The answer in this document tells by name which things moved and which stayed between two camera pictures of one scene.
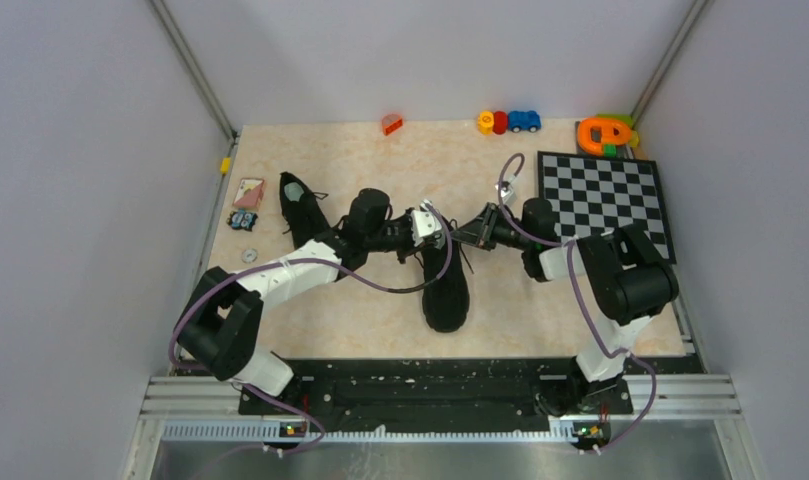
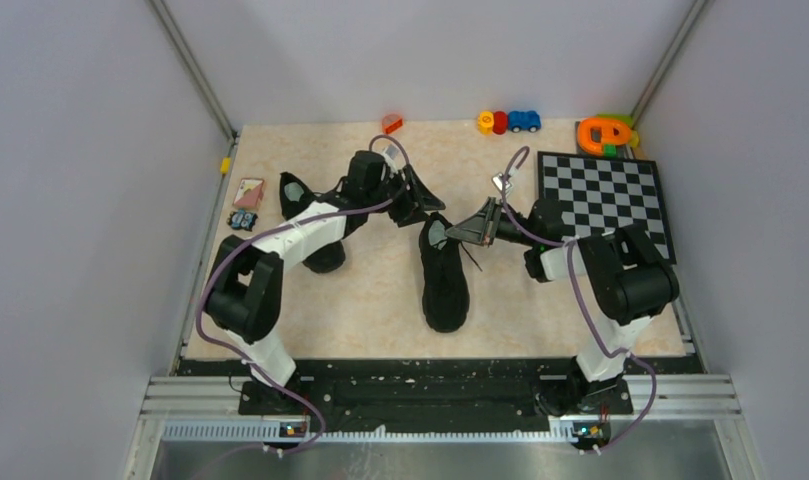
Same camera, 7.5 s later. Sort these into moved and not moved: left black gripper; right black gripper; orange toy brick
Moved: left black gripper
Not moved: orange toy brick; right black gripper
